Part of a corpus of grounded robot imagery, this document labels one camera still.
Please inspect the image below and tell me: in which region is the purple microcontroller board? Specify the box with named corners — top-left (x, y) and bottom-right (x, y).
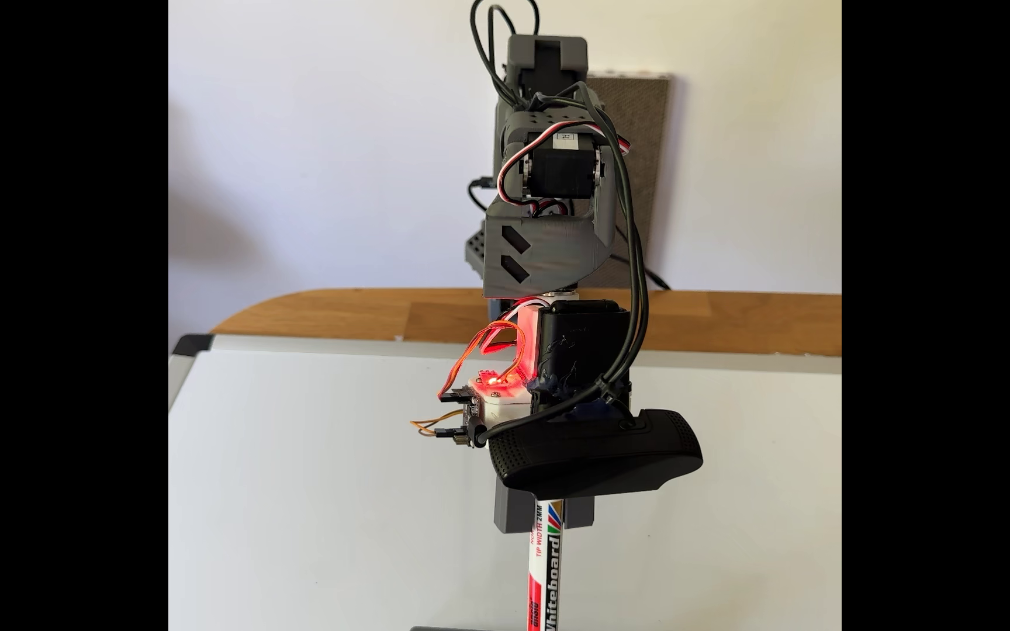
top-left (437, 390), bottom-right (490, 448)

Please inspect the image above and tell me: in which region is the white whiteboard marker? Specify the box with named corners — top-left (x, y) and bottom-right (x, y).
top-left (523, 500), bottom-right (566, 631)

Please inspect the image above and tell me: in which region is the brown corrugated cardboard panel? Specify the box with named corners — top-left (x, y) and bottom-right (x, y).
top-left (584, 72), bottom-right (671, 290)

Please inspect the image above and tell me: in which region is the whiteboard with aluminium frame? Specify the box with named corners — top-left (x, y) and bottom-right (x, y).
top-left (168, 333), bottom-right (843, 631)

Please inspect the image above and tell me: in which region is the black cable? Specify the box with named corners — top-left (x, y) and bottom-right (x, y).
top-left (468, 0), bottom-right (673, 435)

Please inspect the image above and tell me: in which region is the orange wire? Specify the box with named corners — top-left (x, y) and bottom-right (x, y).
top-left (410, 409), bottom-right (465, 436)

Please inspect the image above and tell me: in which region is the black webcam with clip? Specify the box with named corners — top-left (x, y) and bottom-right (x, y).
top-left (487, 300), bottom-right (704, 501)

